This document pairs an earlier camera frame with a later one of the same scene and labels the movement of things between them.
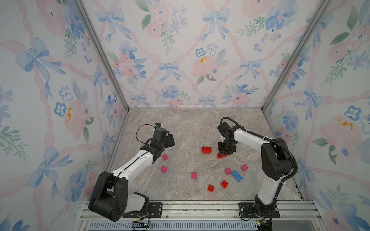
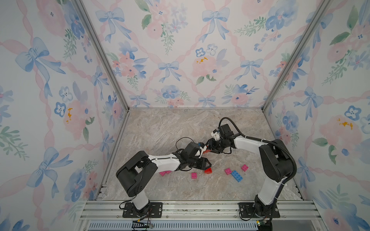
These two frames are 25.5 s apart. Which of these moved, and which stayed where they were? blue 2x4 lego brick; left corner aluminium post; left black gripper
Moved: left black gripper
Stayed: blue 2x4 lego brick; left corner aluminium post
